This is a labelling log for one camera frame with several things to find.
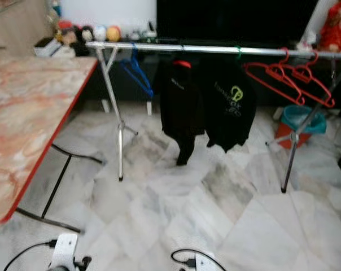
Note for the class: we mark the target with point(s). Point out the blue gold trophy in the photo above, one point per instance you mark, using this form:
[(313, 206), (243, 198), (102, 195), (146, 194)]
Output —
[(56, 7)]

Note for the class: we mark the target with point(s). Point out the black shirt red collar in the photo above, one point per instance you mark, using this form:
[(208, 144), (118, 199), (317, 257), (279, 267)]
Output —
[(182, 107)]

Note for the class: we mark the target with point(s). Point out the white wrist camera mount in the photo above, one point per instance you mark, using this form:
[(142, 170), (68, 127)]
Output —
[(63, 251), (204, 263)]

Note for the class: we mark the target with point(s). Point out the blue plastic hanger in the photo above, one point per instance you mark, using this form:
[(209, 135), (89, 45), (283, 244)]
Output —
[(139, 76)]

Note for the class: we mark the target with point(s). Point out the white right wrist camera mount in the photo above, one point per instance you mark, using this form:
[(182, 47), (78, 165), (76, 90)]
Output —
[(204, 263)]

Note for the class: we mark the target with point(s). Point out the silver metal clothes rack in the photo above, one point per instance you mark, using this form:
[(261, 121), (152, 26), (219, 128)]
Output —
[(204, 49)]

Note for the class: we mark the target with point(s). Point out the white round plush toy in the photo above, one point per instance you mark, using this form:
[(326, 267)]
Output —
[(99, 33)]

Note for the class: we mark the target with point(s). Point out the green plastic hanger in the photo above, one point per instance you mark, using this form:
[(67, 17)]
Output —
[(238, 52)]

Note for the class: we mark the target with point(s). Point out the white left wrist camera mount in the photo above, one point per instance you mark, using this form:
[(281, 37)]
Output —
[(63, 251)]

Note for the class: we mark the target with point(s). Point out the black television console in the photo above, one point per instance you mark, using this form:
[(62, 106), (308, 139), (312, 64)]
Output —
[(261, 94)]

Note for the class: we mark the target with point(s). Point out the black round plush toy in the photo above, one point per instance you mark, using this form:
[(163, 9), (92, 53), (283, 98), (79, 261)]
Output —
[(86, 35)]

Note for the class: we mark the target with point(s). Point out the red bucket teal bag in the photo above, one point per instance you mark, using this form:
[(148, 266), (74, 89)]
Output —
[(300, 118)]

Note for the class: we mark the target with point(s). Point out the red fortune figurine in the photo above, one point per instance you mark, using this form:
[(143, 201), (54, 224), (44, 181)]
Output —
[(337, 25)]

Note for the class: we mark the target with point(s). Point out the black flat television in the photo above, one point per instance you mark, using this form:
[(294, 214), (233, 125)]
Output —
[(232, 22)]

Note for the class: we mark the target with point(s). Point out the black shirt green logo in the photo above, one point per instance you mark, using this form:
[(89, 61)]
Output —
[(232, 110)]

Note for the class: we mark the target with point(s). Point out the white cardboard box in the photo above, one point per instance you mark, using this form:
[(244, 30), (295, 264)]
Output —
[(46, 46)]

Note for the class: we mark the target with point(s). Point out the light wooden cabinet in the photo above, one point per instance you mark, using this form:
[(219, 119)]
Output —
[(18, 22)]

